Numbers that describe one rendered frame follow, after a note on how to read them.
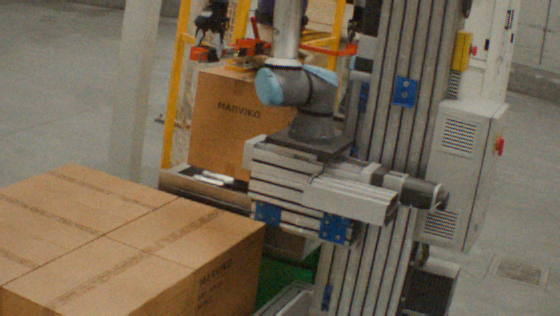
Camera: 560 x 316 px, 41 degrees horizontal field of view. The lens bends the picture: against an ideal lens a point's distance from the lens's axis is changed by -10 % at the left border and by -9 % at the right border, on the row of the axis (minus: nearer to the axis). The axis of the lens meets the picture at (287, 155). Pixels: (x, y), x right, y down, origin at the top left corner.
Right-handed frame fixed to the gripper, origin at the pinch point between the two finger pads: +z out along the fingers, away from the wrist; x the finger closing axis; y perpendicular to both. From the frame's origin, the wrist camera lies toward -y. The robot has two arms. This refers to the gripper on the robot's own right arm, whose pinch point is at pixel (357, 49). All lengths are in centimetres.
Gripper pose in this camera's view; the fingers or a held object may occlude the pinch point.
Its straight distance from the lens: 369.8
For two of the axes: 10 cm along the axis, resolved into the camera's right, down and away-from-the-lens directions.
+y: -4.2, 2.0, -8.9
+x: 9.0, 2.3, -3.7
